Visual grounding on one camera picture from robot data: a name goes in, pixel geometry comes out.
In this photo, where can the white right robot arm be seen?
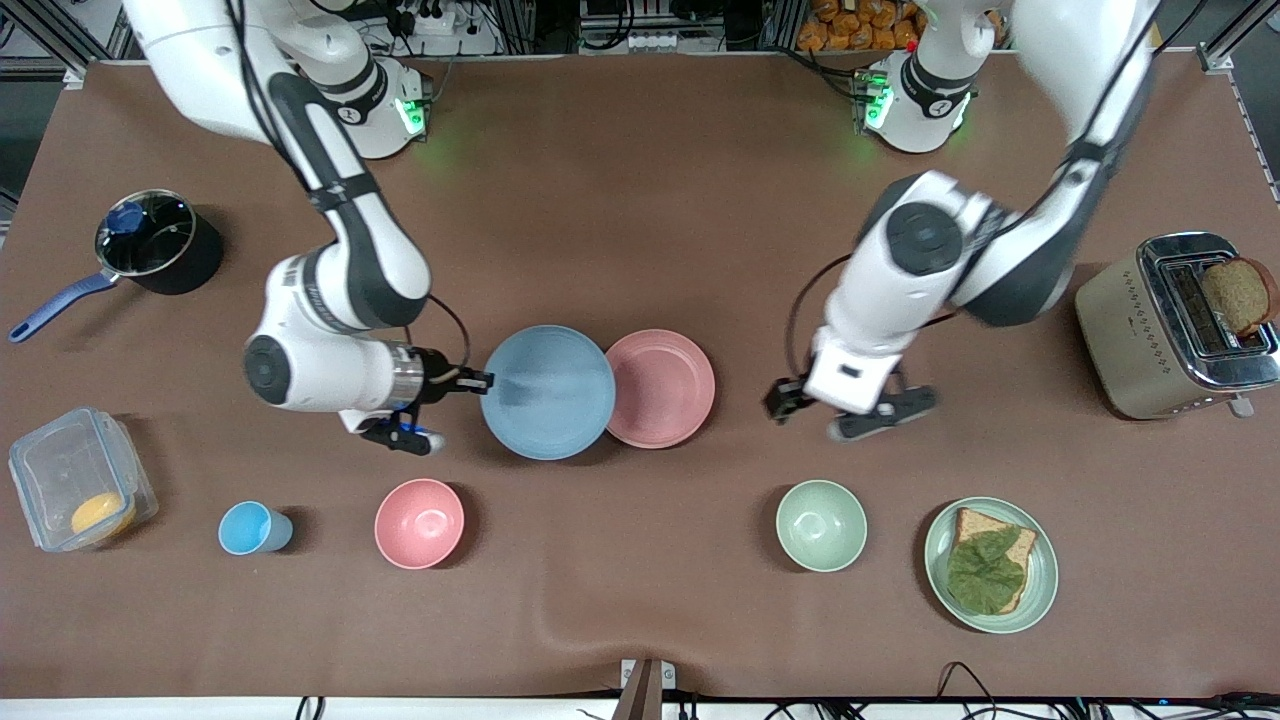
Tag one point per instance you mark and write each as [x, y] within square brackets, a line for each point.
[340, 290]

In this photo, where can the glass saucepan lid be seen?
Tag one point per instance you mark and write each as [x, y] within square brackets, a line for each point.
[150, 240]

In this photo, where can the bag of orange bread rolls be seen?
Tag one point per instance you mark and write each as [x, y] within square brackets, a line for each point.
[860, 25]

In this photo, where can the beige and chrome toaster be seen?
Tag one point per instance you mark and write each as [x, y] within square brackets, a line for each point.
[1120, 340]

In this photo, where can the yellow round fruit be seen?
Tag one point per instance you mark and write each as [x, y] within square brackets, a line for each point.
[102, 514]

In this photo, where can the aluminium frame post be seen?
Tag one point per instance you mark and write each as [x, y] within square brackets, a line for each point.
[1235, 35]
[60, 30]

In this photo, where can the clear plastic container blue seal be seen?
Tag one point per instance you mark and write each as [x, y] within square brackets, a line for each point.
[70, 470]

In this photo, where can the dark toast slice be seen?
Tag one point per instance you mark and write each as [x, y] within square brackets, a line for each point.
[1238, 295]

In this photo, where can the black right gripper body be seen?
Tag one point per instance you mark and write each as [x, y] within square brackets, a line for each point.
[436, 378]

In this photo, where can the green lettuce leaf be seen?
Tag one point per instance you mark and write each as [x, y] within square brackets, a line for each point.
[985, 575]

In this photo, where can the pink plate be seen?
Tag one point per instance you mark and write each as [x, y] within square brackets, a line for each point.
[665, 390]

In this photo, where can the pale green bowl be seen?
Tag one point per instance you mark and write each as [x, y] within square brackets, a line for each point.
[821, 525]

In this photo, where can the blue cup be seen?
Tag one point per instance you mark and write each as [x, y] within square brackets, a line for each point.
[250, 528]

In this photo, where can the white power strip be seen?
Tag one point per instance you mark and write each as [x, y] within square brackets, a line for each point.
[430, 18]

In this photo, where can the pale green plate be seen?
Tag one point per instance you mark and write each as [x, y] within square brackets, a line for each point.
[1045, 570]

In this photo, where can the blue plate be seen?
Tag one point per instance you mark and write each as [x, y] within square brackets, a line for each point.
[550, 395]

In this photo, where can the brown bread slice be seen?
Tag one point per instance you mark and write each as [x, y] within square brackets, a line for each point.
[975, 522]

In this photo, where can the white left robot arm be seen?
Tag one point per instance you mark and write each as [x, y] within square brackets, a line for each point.
[920, 240]

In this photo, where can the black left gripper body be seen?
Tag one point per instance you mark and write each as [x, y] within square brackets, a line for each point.
[782, 400]

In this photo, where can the pink bowl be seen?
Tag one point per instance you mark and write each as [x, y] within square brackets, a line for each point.
[420, 523]

